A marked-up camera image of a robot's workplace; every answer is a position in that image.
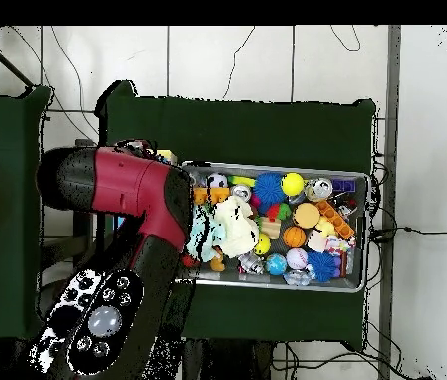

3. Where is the orange toy building block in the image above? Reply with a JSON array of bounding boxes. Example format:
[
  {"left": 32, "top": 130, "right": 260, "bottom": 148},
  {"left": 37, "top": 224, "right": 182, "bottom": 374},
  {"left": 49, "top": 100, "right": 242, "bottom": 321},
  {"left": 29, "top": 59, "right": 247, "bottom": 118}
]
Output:
[{"left": 193, "top": 186, "right": 231, "bottom": 206}]

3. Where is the yellow smooth ball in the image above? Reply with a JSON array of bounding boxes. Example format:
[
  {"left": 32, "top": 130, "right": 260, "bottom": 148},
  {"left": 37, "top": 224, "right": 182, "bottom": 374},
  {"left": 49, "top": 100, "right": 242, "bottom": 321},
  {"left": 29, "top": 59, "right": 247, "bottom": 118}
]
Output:
[{"left": 281, "top": 172, "right": 305, "bottom": 197}]

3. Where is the shallow wire mesh bin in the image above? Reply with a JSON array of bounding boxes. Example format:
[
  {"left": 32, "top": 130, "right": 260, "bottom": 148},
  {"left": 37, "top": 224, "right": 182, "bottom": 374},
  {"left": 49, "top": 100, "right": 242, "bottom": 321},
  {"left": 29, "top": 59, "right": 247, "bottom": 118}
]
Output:
[{"left": 175, "top": 159, "right": 370, "bottom": 293}]

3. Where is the cream waffle cloth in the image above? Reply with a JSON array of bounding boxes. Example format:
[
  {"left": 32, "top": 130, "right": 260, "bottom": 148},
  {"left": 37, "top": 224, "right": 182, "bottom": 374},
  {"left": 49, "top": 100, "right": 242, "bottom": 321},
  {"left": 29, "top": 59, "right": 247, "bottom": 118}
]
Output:
[{"left": 212, "top": 195, "right": 262, "bottom": 258}]

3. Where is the blue spiky rubber ball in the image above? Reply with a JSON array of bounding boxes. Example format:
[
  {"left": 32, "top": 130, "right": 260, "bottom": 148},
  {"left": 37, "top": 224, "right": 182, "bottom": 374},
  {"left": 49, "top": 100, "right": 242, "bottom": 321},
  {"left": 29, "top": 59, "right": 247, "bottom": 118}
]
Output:
[
  {"left": 253, "top": 172, "right": 287, "bottom": 206},
  {"left": 306, "top": 249, "right": 341, "bottom": 283}
]

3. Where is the white toy baseball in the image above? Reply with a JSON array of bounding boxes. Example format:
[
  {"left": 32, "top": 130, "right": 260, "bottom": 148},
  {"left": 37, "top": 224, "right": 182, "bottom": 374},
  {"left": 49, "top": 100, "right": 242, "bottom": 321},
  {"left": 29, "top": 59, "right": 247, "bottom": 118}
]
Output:
[{"left": 286, "top": 247, "right": 309, "bottom": 270}]

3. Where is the light teal waffle cloth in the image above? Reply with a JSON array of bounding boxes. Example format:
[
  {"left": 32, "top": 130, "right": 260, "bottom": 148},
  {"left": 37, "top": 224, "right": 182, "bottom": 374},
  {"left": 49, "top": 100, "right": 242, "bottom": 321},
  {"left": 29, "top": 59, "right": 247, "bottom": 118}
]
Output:
[{"left": 186, "top": 205, "right": 226, "bottom": 263}]

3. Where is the dark green side table cloth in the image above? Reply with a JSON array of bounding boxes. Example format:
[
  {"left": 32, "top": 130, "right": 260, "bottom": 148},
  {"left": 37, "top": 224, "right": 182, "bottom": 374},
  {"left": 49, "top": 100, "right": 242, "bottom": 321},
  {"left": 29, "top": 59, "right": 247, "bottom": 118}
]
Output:
[{"left": 0, "top": 86, "right": 60, "bottom": 341}]

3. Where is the blue and green globe ball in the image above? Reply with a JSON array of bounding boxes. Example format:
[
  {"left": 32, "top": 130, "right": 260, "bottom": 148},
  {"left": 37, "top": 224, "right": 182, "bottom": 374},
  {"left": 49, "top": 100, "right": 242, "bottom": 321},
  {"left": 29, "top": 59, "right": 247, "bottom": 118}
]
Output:
[{"left": 265, "top": 253, "right": 288, "bottom": 276}]

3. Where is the black power cable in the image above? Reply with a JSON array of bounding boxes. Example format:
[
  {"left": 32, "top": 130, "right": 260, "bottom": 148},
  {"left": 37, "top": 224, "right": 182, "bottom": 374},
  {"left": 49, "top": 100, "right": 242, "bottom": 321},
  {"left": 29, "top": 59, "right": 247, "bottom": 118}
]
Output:
[{"left": 369, "top": 225, "right": 447, "bottom": 243}]

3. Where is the orange toy basketball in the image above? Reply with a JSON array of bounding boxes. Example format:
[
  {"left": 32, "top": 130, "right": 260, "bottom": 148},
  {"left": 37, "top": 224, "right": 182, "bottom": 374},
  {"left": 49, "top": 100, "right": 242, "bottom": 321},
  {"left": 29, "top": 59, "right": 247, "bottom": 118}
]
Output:
[{"left": 283, "top": 226, "right": 307, "bottom": 248}]

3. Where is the black and white soccer ball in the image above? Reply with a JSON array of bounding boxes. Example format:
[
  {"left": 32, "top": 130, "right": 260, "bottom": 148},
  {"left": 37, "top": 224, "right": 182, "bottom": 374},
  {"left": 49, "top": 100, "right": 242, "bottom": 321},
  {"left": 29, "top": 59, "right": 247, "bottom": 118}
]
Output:
[{"left": 206, "top": 172, "right": 229, "bottom": 190}]

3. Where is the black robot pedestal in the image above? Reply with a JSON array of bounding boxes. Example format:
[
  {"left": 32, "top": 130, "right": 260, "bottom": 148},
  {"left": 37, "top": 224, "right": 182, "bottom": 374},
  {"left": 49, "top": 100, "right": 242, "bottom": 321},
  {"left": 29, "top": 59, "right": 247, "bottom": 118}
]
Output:
[{"left": 183, "top": 338, "right": 278, "bottom": 380}]

